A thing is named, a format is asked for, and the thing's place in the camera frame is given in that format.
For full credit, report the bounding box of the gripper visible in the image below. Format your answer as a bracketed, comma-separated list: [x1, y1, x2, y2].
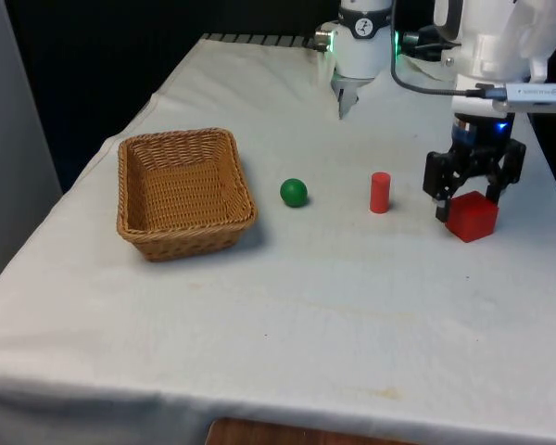
[423, 111, 526, 223]

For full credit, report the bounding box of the wicker basket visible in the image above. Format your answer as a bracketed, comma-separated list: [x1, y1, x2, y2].
[116, 128, 259, 263]

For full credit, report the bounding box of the black cable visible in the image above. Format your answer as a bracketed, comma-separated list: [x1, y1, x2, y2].
[388, 0, 478, 97]

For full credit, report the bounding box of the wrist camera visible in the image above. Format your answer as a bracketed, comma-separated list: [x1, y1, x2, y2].
[474, 83, 556, 113]

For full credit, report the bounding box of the red cube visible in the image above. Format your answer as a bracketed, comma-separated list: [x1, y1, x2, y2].
[446, 190, 499, 243]

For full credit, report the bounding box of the red cylinder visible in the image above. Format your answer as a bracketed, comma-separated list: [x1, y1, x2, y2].
[369, 172, 392, 214]

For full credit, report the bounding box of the green ball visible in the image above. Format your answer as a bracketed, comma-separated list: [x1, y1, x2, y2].
[279, 178, 310, 209]

